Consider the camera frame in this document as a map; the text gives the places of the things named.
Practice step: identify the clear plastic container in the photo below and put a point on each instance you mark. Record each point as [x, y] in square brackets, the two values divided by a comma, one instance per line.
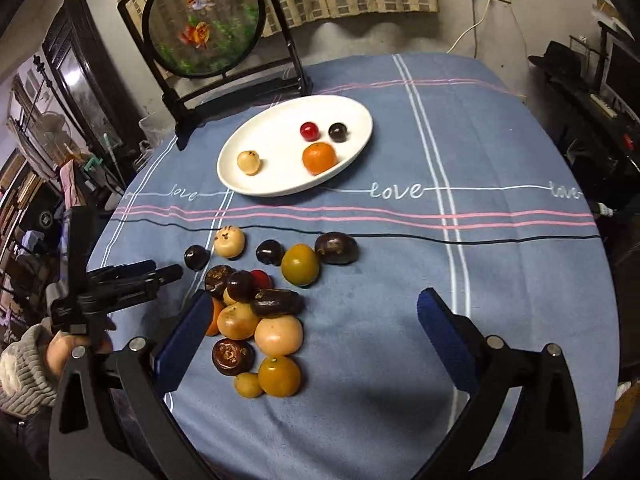
[154, 131]

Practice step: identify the computer monitor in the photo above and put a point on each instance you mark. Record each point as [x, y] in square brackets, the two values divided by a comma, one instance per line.
[622, 75]

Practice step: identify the black hat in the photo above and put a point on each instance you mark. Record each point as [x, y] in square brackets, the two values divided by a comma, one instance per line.
[557, 58]

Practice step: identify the person's left forearm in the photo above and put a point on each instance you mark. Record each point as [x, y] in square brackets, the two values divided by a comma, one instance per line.
[25, 375]

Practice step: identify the white oval plate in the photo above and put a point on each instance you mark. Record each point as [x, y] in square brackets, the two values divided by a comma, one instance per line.
[280, 170]

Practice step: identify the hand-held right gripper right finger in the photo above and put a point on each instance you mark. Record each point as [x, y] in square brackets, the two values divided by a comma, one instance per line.
[440, 335]

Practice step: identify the orange tangerine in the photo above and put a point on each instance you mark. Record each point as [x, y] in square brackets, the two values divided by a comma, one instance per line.
[319, 159]
[216, 319]

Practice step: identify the red cherry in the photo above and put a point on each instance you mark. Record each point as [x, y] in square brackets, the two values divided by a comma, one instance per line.
[262, 278]

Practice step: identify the blue striped tablecloth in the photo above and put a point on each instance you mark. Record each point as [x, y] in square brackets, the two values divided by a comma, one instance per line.
[380, 310]

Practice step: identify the small yellow kumquat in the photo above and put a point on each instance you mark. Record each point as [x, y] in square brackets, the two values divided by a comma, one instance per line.
[248, 385]

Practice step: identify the person's left hand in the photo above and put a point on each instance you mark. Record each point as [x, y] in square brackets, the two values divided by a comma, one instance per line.
[57, 352]

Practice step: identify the green-yellow tangerine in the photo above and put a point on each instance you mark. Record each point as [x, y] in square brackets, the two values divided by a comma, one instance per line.
[300, 265]

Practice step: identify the dark purple plum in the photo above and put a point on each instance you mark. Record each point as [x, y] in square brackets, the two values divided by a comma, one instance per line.
[270, 252]
[240, 286]
[338, 132]
[196, 257]

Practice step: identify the black side table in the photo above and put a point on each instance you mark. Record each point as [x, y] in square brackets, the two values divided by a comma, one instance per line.
[590, 130]

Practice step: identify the brown mangosteen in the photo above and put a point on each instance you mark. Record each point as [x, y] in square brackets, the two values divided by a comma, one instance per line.
[216, 279]
[232, 357]

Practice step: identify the yellow tangerine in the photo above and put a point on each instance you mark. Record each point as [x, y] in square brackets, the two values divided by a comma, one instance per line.
[279, 376]
[238, 321]

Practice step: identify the round goldfish screen ornament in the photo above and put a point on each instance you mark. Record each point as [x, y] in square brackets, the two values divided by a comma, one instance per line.
[202, 20]

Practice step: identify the green clip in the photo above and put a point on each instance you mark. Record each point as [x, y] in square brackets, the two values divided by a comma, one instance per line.
[92, 163]

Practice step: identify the red cherry tomato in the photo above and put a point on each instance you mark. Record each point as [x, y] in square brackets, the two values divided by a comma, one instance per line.
[309, 131]

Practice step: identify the pink cloth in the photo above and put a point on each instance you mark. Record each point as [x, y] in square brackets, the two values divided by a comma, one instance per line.
[70, 176]

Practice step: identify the white standing fan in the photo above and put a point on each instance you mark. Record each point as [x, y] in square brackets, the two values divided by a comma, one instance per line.
[50, 132]

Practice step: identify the dark wooden glass cabinet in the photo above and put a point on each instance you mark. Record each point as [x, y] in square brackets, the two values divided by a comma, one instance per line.
[75, 75]

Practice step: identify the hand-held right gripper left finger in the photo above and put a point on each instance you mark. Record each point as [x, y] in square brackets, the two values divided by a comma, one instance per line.
[185, 345]

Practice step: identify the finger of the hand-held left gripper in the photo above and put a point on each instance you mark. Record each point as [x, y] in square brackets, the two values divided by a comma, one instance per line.
[145, 282]
[122, 272]

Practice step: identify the pale peach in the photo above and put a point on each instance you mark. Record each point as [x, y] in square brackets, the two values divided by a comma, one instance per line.
[278, 336]

